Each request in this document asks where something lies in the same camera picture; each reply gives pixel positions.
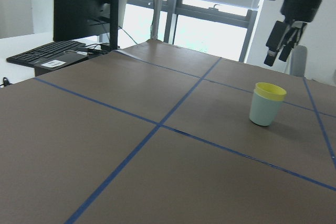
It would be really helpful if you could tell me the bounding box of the yellow plastic cup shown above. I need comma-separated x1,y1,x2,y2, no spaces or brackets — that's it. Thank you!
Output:
254,82,287,101

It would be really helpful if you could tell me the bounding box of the black box with label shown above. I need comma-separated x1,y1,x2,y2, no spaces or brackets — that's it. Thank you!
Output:
34,52,88,77

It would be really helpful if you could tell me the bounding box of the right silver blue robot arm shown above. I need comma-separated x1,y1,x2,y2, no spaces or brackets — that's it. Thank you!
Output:
264,0,322,67

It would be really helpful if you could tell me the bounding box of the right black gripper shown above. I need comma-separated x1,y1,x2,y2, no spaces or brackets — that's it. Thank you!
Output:
264,0,322,66

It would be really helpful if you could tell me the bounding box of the black monitor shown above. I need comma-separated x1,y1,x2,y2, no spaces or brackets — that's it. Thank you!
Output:
53,0,127,50

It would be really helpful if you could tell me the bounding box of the aluminium frame post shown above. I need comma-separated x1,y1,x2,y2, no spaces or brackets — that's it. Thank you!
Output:
150,0,162,39

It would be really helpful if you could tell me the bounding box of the green plastic cup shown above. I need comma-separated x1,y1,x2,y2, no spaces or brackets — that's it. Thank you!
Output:
249,88,286,126

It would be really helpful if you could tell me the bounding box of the black keyboard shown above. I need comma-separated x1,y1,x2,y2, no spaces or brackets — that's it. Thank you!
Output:
6,40,86,67

